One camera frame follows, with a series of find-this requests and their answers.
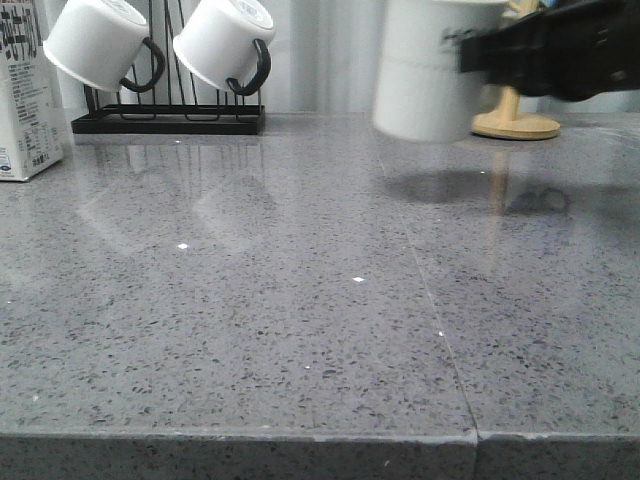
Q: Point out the white mug black handle right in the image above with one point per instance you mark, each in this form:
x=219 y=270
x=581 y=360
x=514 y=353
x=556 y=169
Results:
x=225 y=44

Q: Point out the white mug black handle left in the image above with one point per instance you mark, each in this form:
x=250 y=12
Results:
x=97 y=43

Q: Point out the blue white milk carton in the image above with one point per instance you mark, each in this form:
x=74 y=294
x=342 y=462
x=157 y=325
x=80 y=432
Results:
x=30 y=140

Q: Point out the wooden mug tree stand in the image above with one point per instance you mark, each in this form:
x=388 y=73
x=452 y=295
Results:
x=505 y=121

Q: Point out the black wire mug rack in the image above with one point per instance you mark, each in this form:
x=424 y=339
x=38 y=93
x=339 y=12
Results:
x=180 y=103

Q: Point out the white ribbed HOME mug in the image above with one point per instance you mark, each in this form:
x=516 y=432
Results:
x=421 y=94

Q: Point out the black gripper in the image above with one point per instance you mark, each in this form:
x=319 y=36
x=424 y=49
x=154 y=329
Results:
x=572 y=51

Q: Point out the white mug black handle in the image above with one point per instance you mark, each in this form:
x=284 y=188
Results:
x=97 y=43
x=225 y=44

